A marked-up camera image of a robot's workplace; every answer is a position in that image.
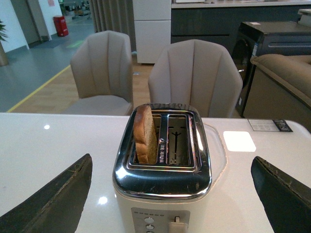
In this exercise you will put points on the white chrome toaster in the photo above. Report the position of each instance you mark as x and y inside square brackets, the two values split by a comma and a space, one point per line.
[167, 196]

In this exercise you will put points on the beige armchair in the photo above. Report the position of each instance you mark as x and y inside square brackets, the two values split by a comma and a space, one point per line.
[197, 73]
[102, 70]

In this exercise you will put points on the red cabinet box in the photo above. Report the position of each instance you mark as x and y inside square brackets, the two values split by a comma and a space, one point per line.
[60, 25]

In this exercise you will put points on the beige sofa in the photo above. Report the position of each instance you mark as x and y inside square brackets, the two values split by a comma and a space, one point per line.
[281, 89]

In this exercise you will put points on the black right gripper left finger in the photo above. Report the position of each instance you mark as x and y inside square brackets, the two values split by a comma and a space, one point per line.
[55, 208]

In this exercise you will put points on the black washing machine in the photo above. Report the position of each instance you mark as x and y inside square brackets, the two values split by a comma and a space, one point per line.
[259, 38]

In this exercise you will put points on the grey curtain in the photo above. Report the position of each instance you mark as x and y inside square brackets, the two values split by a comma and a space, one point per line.
[114, 15]

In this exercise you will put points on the label card on table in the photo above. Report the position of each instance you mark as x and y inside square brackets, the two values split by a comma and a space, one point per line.
[269, 125]

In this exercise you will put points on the beige armchair right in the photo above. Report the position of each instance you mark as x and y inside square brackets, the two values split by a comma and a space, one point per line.
[197, 73]

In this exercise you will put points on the beige armchair left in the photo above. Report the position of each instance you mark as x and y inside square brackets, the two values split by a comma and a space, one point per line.
[102, 70]

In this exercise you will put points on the white cabinet column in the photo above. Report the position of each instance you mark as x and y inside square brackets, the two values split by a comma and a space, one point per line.
[152, 20]

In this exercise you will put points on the dark kitchen counter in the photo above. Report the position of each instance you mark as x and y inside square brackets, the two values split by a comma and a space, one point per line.
[218, 20]

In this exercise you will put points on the brown bread slice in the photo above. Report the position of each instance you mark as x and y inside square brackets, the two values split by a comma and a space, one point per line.
[145, 135]

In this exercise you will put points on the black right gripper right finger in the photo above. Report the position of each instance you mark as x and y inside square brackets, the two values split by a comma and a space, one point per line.
[286, 201]

